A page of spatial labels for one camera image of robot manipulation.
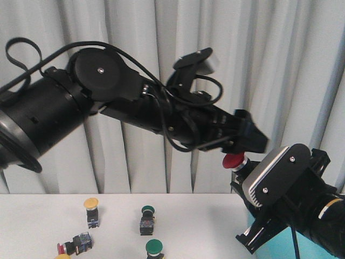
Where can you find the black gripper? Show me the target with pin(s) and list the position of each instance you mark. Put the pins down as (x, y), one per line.
(190, 121)
(296, 209)

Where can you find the red push button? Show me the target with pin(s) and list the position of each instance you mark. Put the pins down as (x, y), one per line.
(239, 163)
(80, 244)

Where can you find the yellow push button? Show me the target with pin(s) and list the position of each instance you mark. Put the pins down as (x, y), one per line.
(91, 206)
(63, 256)

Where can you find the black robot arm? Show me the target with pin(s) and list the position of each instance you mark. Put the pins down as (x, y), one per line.
(40, 114)
(331, 213)

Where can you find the light blue plastic box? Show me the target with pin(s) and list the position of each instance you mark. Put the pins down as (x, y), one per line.
(281, 247)

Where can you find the grey pleated curtain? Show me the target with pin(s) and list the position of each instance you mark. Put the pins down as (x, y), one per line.
(281, 60)

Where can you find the upright green push button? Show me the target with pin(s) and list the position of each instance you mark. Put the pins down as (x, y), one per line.
(154, 249)

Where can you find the lying green push button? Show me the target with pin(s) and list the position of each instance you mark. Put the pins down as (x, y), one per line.
(147, 221)

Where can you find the upright yellow push button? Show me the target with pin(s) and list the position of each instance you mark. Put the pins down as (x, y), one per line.
(91, 206)

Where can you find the lying red push button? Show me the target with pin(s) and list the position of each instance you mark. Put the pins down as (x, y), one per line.
(80, 244)

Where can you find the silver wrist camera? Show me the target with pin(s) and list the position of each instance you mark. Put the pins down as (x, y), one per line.
(275, 174)

